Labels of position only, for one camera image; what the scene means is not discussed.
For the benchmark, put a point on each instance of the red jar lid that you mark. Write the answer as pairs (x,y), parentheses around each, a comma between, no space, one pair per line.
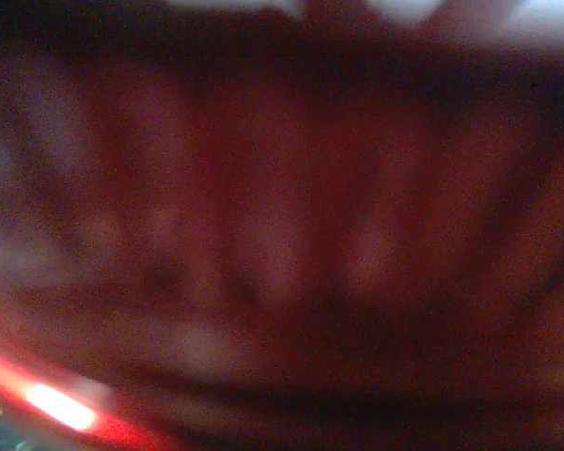
(283,225)

